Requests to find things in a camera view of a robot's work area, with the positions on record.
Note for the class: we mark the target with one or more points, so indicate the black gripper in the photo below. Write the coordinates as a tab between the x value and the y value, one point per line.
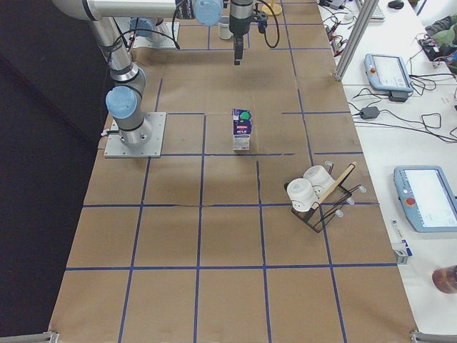
238	22

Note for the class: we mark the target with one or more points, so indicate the white mug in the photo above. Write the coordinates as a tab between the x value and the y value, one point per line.
224	32

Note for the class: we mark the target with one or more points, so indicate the brown round object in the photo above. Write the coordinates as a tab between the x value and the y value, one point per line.
444	279

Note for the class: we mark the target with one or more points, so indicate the small blue white box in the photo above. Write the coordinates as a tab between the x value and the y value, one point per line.
400	246

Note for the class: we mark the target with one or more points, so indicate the brown paper table cover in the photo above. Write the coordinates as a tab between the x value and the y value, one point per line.
200	245

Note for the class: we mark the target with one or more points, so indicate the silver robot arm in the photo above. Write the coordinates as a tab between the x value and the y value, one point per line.
208	13
124	101

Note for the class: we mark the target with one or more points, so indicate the far blue teach pendant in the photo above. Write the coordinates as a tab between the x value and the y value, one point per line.
387	73

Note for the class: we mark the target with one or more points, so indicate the white cup on rack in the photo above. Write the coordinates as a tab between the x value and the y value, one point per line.
319	178
301	193

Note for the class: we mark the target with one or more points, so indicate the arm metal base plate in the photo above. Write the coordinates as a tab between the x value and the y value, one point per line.
146	141
153	36

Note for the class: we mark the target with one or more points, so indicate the blue white milk carton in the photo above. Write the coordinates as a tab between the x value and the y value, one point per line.
242	128

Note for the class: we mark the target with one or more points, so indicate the near blue teach pendant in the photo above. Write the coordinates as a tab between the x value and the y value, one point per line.
426	198

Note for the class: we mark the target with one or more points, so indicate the black power adapter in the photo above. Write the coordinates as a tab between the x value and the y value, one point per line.
369	112

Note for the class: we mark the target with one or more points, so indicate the wooden mug tree stand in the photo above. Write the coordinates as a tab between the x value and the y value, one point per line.
271	8

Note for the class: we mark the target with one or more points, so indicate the aluminium frame post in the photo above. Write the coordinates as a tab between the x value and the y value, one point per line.
359	28

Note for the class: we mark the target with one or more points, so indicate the blue teach pendant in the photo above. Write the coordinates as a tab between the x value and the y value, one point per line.
426	198
387	73

